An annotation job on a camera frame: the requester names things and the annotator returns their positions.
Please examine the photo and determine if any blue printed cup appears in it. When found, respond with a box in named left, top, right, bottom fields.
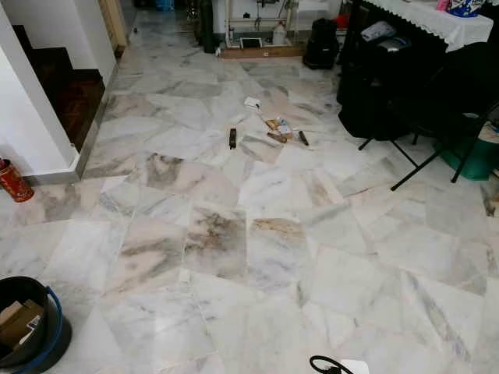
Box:
left=445, top=0, right=487, bottom=19

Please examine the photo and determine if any black bucket blue handle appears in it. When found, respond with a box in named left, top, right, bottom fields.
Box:
left=0, top=276, right=73, bottom=374

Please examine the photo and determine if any black bag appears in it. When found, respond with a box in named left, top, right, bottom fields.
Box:
left=302, top=17, right=342, bottom=71

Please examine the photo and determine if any white plastic bottle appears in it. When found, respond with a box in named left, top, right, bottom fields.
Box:
left=271, top=21, right=288, bottom=47

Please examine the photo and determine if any green plastic bucket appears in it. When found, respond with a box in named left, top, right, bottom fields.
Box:
left=436, top=123, right=499, bottom=182

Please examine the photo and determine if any red printed canister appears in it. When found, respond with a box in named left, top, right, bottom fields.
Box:
left=0, top=159, right=36, bottom=204

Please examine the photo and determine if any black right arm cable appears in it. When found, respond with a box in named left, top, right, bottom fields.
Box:
left=309, top=355, right=356, bottom=374

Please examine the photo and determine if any wooden door frame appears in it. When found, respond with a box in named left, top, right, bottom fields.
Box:
left=98, top=0, right=130, bottom=55

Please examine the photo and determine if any white grey pouch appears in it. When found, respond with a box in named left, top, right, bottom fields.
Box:
left=360, top=19, right=398, bottom=43

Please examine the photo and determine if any crumpled printed wrapper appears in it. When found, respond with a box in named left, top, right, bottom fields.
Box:
left=264, top=117, right=294, bottom=137

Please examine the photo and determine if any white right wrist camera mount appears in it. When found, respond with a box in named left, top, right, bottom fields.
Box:
left=339, top=360, right=370, bottom=374

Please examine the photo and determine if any dark rolled mat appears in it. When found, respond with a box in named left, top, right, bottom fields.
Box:
left=198, top=0, right=218, bottom=55

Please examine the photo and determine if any white lace tablecloth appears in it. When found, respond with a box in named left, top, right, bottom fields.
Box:
left=362, top=0, right=495, bottom=53

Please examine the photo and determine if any brown cardboard scrap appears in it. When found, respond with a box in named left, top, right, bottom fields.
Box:
left=0, top=299, right=46, bottom=349

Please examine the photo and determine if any flat wooden board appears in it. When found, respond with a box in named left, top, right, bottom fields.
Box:
left=218, top=44, right=306, bottom=61

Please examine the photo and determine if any dark wooden staircase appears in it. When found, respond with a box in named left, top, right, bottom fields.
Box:
left=17, top=24, right=107, bottom=153

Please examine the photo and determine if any white metal rack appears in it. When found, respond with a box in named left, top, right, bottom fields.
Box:
left=211, top=0, right=341, bottom=47

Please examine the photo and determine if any black folding chair frame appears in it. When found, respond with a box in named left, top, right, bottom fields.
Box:
left=358, top=108, right=499, bottom=192

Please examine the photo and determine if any black cloth furniture cover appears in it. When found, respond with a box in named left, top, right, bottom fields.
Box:
left=336, top=19, right=499, bottom=142

